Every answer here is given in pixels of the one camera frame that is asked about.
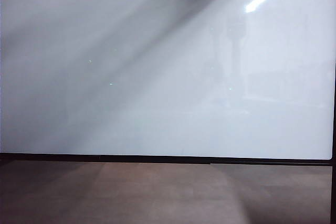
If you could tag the white whiteboard with black frame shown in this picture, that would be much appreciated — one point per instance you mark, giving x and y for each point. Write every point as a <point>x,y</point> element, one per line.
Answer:
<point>168,90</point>

